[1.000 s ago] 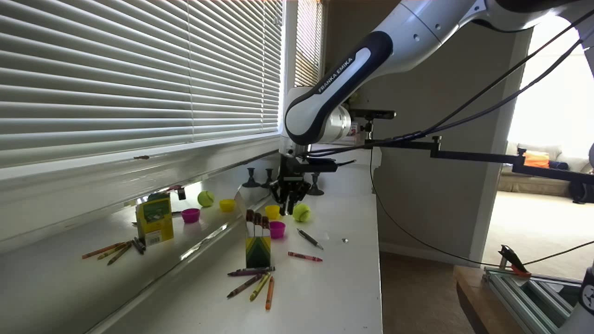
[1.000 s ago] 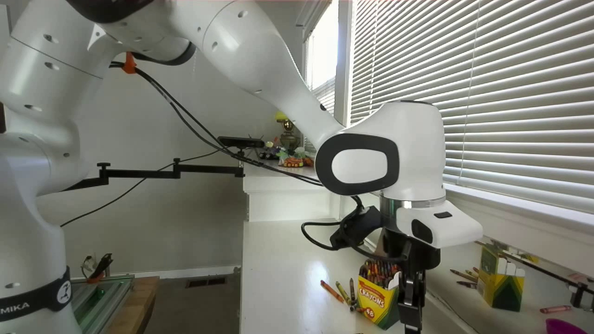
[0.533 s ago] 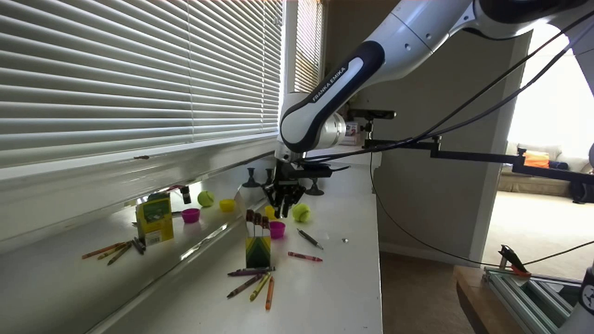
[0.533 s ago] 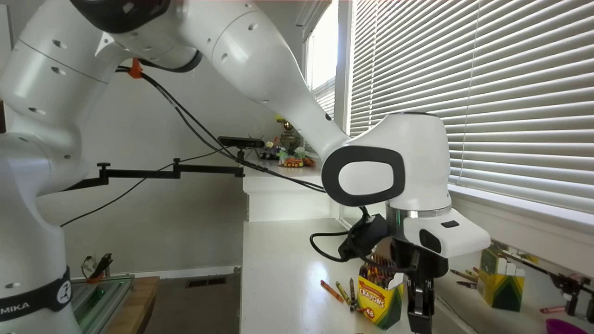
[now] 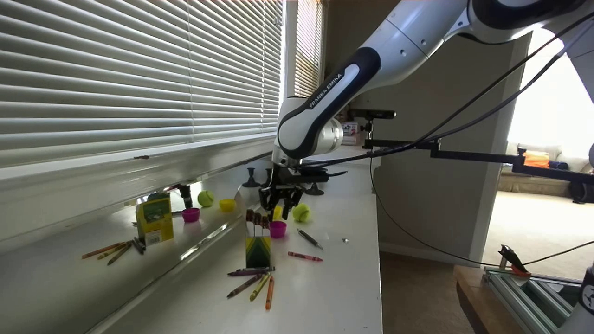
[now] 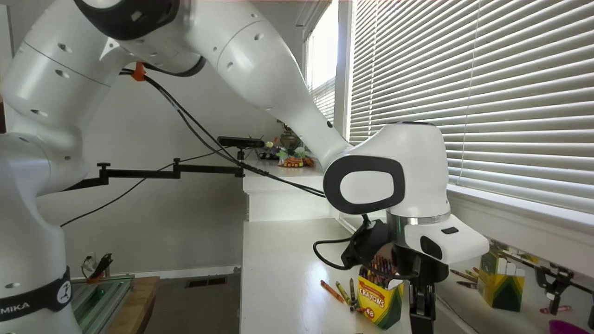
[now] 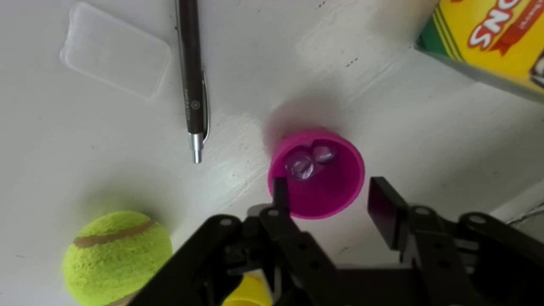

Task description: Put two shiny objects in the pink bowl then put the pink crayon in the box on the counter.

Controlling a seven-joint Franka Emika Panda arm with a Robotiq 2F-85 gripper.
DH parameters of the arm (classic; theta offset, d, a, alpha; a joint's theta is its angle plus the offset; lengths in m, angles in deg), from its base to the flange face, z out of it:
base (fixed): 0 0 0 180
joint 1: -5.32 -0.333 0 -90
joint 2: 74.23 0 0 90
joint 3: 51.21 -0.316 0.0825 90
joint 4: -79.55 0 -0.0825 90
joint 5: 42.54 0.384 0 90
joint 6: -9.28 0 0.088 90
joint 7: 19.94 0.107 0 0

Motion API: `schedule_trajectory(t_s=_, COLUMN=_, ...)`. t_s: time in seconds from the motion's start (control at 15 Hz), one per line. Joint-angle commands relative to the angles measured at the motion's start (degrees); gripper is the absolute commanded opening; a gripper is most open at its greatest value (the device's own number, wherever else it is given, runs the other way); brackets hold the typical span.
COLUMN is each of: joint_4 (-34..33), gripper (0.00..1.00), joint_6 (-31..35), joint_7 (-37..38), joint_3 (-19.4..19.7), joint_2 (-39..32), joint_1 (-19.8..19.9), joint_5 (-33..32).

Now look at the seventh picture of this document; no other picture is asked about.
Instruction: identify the small pink plastic bowl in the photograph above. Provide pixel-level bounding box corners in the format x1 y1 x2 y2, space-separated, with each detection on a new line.
267 128 365 222

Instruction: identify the yellow plastic cup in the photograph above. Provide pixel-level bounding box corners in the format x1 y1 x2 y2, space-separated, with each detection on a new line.
221 271 275 306

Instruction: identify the clear plastic lid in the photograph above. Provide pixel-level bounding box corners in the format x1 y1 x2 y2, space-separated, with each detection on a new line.
58 3 173 103

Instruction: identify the yellow green crayon box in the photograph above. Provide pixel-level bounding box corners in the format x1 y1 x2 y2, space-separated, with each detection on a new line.
415 0 544 105

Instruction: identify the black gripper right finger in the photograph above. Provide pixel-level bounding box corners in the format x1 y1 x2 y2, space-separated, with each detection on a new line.
367 178 544 306

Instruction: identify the clear glass marble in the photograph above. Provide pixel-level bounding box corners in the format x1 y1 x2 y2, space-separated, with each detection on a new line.
311 144 337 167
284 150 316 183

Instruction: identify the black pen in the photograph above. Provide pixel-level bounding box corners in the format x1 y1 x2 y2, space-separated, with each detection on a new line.
175 0 209 167

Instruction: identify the yellow green tennis ball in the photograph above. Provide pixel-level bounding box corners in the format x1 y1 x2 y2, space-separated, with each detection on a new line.
59 210 173 306

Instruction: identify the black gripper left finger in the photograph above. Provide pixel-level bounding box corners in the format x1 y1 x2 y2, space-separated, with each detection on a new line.
127 178 342 306

